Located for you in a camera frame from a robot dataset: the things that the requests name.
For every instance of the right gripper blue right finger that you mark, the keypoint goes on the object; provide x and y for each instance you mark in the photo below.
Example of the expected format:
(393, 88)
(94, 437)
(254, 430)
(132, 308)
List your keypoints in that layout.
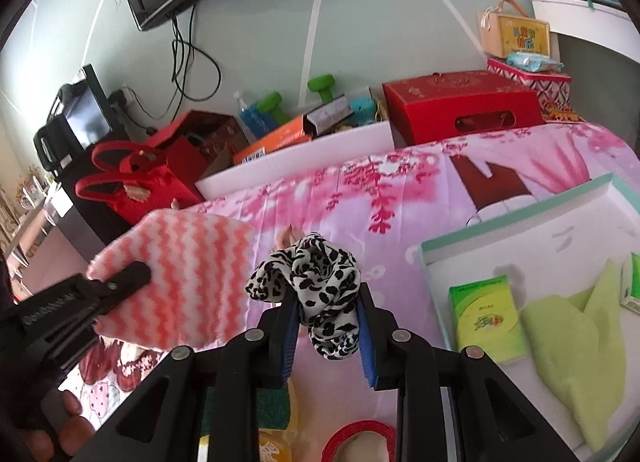
(375, 326)

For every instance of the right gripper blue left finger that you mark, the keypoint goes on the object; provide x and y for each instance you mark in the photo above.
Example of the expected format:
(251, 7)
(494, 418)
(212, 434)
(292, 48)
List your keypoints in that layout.
(284, 337)

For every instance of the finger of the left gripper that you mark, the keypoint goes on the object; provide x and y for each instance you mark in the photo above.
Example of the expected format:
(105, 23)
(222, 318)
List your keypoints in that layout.
(115, 290)

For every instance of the leopard print scrunchie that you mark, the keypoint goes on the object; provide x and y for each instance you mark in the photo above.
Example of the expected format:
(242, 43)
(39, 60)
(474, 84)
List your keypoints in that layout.
(326, 280)

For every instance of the beige pink scrunchie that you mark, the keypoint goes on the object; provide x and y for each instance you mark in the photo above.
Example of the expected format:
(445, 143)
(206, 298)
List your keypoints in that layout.
(286, 237)

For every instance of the pink zigzag striped cloth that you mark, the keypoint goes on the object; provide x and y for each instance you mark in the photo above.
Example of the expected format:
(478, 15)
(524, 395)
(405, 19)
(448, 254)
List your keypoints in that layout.
(199, 264)

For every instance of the yellow green scouring sponge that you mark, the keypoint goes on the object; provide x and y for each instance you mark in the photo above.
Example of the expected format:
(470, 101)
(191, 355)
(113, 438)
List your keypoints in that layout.
(276, 409)

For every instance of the green tissue pack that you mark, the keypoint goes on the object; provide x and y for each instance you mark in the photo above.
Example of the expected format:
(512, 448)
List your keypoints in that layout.
(630, 283)
(485, 316)

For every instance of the red tape roll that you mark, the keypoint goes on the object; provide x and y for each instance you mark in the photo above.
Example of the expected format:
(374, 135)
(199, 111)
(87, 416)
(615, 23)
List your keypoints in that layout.
(366, 440)

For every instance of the round yellow packaged sponge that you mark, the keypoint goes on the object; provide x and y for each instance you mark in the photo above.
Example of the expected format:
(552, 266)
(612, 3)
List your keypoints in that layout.
(273, 448)

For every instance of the light green cloth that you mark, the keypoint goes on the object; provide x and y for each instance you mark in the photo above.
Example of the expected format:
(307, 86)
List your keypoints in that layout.
(579, 351)

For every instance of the red felt handbag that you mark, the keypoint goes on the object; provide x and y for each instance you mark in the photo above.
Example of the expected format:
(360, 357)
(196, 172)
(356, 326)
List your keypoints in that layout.
(135, 179)

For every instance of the open dark red box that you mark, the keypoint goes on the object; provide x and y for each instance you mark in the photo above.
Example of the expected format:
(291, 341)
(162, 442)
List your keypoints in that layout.
(213, 139)

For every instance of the small black monitor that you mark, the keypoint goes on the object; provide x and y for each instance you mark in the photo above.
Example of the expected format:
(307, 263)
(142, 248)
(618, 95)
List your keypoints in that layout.
(80, 116)

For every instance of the white foam board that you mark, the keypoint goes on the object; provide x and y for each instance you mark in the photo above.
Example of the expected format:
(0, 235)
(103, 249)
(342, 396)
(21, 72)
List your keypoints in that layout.
(326, 151)

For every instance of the orange cardboard box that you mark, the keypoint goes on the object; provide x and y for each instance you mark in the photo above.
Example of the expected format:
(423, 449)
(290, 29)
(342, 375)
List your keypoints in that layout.
(296, 131)

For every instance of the teal shallow cardboard tray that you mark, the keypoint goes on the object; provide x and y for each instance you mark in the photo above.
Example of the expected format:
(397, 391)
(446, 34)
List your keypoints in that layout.
(539, 290)

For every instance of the blue liquid plastic bottle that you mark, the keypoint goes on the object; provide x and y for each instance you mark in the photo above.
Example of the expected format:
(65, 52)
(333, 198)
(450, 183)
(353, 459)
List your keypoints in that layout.
(251, 118)

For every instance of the green dumbbell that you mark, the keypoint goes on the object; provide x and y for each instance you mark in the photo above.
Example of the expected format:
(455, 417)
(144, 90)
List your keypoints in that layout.
(322, 85)
(271, 105)

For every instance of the red gift box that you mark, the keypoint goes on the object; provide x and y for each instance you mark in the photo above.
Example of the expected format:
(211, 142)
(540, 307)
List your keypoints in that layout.
(441, 106)

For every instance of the red white patterned box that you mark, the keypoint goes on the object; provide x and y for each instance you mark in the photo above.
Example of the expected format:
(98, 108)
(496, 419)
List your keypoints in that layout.
(552, 89)

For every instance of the blue wet wipes pack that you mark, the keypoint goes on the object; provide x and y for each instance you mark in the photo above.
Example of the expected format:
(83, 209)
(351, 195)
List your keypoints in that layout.
(533, 62)

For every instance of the yellow children gift case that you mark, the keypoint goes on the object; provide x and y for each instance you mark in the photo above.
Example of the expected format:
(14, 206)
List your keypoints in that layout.
(506, 28)

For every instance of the white desk shelf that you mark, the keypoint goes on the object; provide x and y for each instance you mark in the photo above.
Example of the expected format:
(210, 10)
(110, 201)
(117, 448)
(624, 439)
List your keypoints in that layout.
(605, 26)

